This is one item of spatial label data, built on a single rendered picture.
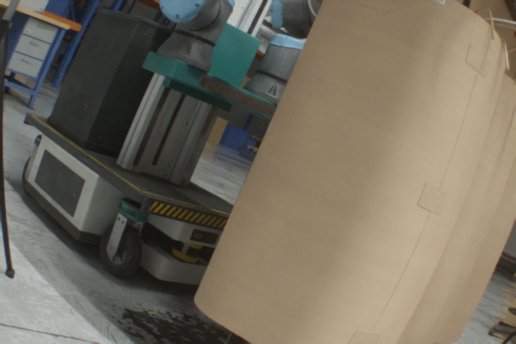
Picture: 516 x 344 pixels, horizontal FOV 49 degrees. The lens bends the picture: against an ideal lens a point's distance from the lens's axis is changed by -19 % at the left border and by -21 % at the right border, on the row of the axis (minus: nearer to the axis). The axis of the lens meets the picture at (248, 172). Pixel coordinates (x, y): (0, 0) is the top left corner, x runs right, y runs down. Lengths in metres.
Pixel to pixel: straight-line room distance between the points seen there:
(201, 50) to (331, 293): 1.03
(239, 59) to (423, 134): 1.28
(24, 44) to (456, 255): 4.64
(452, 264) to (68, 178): 1.33
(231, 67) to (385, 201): 1.27
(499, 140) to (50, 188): 1.57
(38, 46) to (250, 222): 4.55
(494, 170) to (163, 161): 1.30
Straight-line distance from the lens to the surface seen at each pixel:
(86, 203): 2.15
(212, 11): 1.99
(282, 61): 2.42
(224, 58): 2.39
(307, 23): 1.87
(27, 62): 5.76
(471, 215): 1.73
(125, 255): 2.11
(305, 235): 1.34
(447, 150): 1.32
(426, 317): 1.76
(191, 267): 2.25
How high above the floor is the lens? 0.63
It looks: 4 degrees down
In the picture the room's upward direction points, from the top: 23 degrees clockwise
